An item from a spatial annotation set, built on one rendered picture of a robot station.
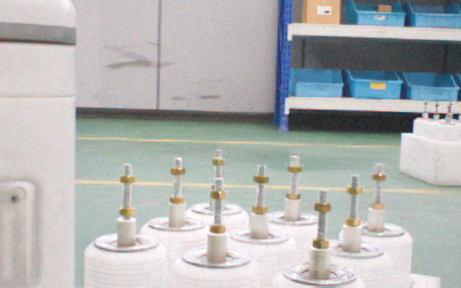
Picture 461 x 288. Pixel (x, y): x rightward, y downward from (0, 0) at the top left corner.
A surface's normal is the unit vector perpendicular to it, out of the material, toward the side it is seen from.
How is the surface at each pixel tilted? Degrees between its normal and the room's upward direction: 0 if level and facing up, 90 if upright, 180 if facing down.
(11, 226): 90
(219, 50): 90
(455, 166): 90
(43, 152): 90
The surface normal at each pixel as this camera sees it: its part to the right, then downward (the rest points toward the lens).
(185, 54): 0.02, 0.11
